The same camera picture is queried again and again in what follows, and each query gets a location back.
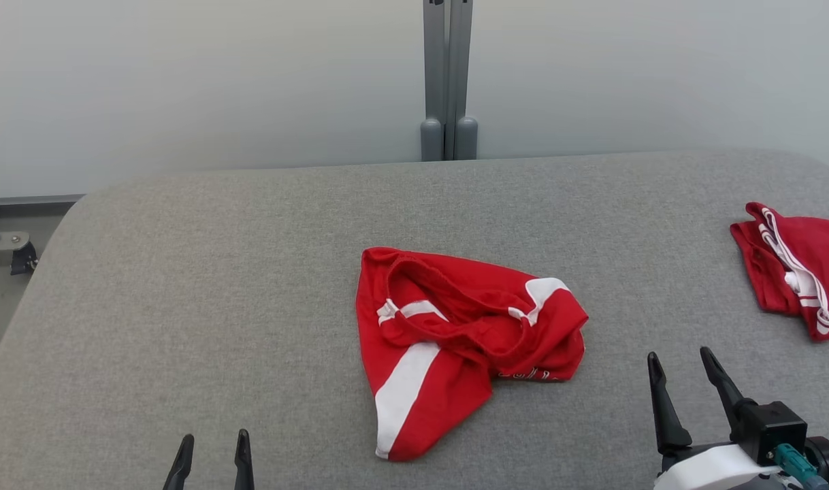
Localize red garment with striped trim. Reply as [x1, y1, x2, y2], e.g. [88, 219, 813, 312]
[730, 201, 829, 342]

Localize black clamp piece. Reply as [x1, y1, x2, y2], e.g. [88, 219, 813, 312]
[10, 242, 40, 276]

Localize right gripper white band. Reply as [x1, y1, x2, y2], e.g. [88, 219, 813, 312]
[647, 346, 804, 490]

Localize red shorts with white bands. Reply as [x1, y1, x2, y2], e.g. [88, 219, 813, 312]
[355, 246, 590, 463]

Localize grey metal partition post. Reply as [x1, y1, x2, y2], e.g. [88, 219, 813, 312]
[420, 0, 479, 162]

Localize teal right camera cable plug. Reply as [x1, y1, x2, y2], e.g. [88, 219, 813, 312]
[771, 443, 829, 490]

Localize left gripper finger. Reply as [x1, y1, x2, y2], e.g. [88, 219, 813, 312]
[234, 429, 256, 490]
[162, 434, 195, 490]

